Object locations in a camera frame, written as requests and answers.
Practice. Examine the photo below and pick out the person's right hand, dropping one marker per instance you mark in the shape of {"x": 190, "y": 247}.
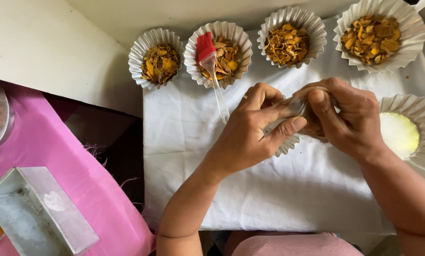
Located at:
{"x": 354, "y": 121}

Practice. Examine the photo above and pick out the person's left hand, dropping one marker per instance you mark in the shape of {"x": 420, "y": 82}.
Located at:
{"x": 241, "y": 142}

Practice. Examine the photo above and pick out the clear fluted plastic cup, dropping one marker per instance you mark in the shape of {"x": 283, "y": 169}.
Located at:
{"x": 294, "y": 106}

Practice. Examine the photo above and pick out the empty fluted cup yellow bottom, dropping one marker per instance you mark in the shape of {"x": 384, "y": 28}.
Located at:
{"x": 399, "y": 135}

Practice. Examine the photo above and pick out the white cloth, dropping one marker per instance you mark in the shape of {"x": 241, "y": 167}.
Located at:
{"x": 269, "y": 199}

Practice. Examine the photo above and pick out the heap of dried turmeric pieces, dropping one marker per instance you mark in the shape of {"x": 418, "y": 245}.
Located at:
{"x": 160, "y": 64}
{"x": 228, "y": 58}
{"x": 370, "y": 39}
{"x": 287, "y": 44}

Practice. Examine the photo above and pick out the fluted cup holding brush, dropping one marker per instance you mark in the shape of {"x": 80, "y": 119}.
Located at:
{"x": 242, "y": 46}

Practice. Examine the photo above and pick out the medium fluted cup with turmeric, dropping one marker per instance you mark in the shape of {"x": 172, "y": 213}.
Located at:
{"x": 315, "y": 32}

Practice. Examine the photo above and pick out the large fluted cup with turmeric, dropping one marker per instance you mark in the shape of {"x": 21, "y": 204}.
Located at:
{"x": 411, "y": 32}

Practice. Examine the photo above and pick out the person's pink garment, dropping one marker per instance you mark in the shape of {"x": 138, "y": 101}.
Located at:
{"x": 290, "y": 245}

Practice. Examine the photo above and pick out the small fluted cup with turmeric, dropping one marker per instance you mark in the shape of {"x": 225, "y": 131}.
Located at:
{"x": 136, "y": 60}

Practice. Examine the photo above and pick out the pink cloth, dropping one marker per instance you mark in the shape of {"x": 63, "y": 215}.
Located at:
{"x": 73, "y": 177}

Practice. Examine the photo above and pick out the rectangular metal tin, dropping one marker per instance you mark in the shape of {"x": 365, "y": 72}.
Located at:
{"x": 31, "y": 217}

